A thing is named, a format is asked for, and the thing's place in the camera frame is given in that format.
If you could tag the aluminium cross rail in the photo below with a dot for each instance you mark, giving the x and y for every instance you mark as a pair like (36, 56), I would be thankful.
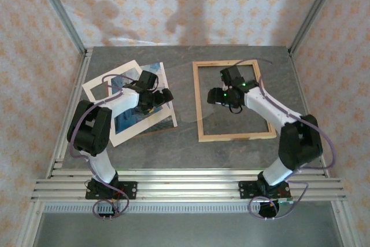
(188, 184)

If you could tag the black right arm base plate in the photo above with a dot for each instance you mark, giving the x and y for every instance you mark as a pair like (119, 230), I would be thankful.
(245, 190)

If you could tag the blue building photo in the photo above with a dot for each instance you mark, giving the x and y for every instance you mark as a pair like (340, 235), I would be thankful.
(128, 122)

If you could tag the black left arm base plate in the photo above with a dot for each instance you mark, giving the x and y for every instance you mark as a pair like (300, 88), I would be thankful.
(130, 190)

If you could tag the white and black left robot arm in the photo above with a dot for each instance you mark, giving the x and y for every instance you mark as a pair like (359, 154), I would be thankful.
(99, 166)

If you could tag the aluminium frame leg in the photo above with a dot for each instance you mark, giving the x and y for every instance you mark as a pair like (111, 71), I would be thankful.
(30, 224)
(344, 224)

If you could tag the aluminium side rail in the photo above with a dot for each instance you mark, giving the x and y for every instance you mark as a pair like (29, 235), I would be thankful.
(300, 85)
(78, 85)

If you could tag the white mat board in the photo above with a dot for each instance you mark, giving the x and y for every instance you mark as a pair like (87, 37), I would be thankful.
(119, 140)

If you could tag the light wooden picture frame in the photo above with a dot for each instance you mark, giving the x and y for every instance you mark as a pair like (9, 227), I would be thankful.
(197, 99)

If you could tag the aluminium corner post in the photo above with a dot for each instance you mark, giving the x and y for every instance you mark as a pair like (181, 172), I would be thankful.
(62, 12)
(312, 12)

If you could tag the grey metal shelf panel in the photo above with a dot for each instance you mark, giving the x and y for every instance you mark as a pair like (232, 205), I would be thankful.
(188, 229)

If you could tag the small green circuit board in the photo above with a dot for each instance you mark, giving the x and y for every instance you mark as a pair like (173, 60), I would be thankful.
(286, 200)

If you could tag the clear frame pane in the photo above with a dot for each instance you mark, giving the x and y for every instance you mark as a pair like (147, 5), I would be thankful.
(245, 122)

